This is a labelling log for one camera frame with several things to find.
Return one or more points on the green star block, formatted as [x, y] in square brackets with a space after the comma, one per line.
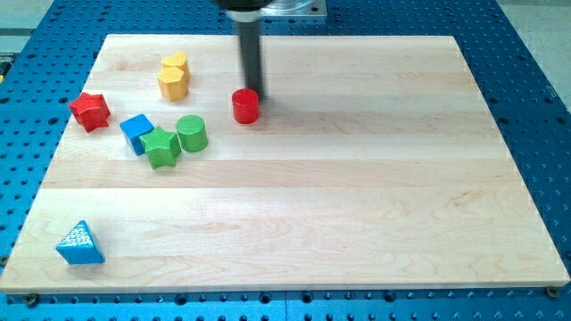
[161, 147]

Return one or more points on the blue cube block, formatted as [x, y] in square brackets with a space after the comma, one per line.
[133, 129]

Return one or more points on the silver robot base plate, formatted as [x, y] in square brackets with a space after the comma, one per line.
[295, 9]

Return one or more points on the red star block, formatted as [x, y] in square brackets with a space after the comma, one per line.
[90, 111]

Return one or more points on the green cylinder block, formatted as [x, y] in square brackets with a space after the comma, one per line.
[192, 133]

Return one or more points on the yellow heart block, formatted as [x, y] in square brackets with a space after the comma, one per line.
[177, 60]

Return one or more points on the robot arm end black silver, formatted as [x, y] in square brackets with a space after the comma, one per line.
[243, 10]

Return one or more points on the light wooden board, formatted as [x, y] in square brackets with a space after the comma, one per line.
[375, 164]

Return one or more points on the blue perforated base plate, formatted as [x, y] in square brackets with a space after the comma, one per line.
[55, 63]

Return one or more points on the blue triangle block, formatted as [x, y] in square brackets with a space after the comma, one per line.
[79, 246]

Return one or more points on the red cylinder block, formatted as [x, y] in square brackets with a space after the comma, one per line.
[245, 103]

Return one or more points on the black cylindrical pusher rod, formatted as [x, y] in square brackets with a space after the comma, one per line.
[250, 49]

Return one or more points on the yellow hexagon block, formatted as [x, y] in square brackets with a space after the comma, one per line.
[173, 84]

